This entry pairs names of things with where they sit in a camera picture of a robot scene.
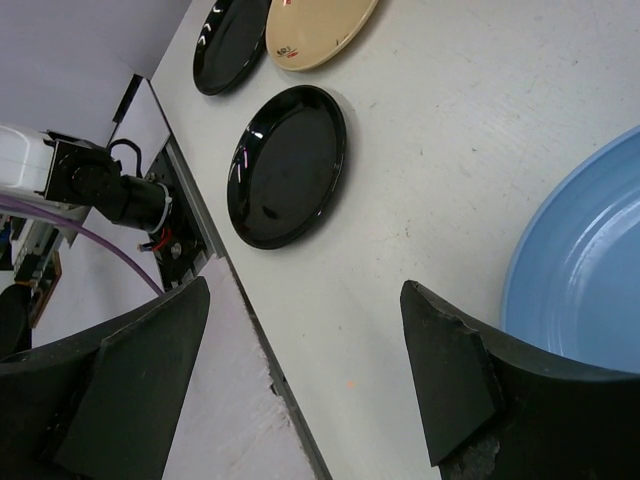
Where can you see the black plate centre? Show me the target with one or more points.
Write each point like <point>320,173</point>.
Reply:
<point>286,167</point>

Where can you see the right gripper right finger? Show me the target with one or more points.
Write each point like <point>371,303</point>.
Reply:
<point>495,407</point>

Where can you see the blue plastic plate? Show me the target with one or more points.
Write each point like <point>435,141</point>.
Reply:
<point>572,286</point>

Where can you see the beige small plate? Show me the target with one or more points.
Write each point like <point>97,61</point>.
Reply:
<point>304,34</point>

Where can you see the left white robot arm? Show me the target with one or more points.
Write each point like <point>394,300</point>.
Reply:
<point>57,170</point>

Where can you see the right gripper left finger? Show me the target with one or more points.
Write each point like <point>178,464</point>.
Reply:
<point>103,403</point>

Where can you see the black plate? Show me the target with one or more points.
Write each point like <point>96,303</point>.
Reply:
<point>286,167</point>
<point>230,45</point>

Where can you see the black plate left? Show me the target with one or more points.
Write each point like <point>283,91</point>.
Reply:
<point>230,45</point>

